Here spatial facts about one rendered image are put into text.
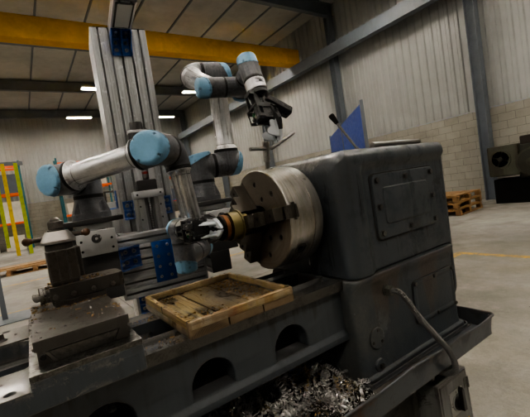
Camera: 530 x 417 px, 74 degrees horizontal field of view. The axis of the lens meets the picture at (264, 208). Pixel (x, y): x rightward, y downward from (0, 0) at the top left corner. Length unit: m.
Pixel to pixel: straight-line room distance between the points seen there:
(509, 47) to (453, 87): 1.54
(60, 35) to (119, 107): 10.17
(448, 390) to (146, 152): 1.29
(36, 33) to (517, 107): 12.46
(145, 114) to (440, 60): 10.98
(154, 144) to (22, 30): 10.75
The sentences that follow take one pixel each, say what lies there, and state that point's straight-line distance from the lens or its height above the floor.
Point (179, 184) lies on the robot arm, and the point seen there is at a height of 1.24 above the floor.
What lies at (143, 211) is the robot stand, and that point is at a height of 1.16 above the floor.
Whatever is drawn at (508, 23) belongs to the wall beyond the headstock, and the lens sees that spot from 11.61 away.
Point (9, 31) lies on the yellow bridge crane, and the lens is 11.86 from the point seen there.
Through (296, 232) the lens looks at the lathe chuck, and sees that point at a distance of 1.01.
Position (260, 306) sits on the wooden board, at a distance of 0.93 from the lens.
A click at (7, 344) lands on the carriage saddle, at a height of 0.91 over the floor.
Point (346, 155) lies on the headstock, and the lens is 1.08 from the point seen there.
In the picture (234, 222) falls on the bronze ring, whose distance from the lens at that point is 1.03.
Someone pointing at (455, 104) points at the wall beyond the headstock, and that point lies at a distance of 11.85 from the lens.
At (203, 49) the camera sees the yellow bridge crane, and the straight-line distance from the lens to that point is 13.28.
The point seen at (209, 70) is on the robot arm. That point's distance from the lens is 1.76.
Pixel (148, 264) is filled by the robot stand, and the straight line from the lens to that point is 1.61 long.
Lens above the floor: 1.17
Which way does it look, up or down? 3 degrees down
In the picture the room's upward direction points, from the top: 9 degrees counter-clockwise
